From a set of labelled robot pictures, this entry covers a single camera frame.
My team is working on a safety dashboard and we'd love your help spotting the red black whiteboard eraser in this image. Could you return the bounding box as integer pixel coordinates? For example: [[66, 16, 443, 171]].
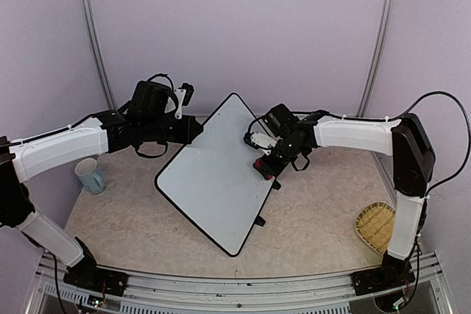
[[253, 158, 274, 180]]

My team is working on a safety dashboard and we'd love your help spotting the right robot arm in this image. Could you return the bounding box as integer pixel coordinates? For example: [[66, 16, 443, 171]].
[[244, 104, 436, 288]]

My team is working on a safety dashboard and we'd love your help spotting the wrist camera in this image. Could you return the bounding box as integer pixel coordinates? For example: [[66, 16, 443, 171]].
[[174, 82, 194, 119], [244, 132, 277, 155]]

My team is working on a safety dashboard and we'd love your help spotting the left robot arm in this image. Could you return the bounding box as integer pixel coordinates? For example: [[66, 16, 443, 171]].
[[1, 74, 203, 288]]

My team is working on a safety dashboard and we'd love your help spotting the front aluminium rail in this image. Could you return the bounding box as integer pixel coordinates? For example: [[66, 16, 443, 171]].
[[25, 253, 456, 313]]

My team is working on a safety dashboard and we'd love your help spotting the right aluminium corner post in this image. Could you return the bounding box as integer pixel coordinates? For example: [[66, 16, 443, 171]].
[[356, 0, 394, 118]]

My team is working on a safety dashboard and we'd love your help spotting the left aluminium corner post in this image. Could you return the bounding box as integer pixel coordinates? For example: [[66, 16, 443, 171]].
[[80, 0, 118, 110]]

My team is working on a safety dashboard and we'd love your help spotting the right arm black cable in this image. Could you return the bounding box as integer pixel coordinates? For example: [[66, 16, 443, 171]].
[[247, 90, 467, 300]]

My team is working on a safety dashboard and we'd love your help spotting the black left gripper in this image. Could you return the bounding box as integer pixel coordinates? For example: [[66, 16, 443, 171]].
[[142, 115, 205, 146]]

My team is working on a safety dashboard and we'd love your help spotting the light blue mug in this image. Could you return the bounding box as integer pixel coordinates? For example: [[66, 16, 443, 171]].
[[74, 157, 106, 195]]

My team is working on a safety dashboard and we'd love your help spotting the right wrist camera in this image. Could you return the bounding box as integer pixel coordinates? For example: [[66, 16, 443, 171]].
[[244, 132, 277, 155]]

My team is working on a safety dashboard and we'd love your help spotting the white whiteboard black frame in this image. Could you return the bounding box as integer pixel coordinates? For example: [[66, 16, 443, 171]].
[[155, 93, 276, 257]]

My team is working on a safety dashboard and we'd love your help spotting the black whiteboard stand foot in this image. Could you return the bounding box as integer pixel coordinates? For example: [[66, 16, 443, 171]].
[[272, 180, 281, 190], [255, 216, 266, 227]]

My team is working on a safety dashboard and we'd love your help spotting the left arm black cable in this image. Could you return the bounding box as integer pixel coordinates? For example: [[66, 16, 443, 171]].
[[134, 74, 177, 159]]

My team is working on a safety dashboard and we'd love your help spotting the woven bamboo tray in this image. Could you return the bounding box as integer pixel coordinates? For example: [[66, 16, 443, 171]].
[[355, 202, 395, 256]]

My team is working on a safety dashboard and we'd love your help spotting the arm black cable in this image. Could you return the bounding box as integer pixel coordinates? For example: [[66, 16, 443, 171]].
[[247, 90, 467, 300], [134, 74, 177, 159]]

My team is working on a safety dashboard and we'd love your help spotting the aluminium corner post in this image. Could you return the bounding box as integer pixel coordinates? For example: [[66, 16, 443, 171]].
[[80, 0, 118, 110], [356, 0, 394, 118]]

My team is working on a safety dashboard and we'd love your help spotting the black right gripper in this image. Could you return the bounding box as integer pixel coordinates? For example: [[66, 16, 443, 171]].
[[258, 138, 305, 177]]

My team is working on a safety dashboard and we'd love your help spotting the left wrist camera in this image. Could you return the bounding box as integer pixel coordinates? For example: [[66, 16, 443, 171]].
[[174, 82, 194, 119]]

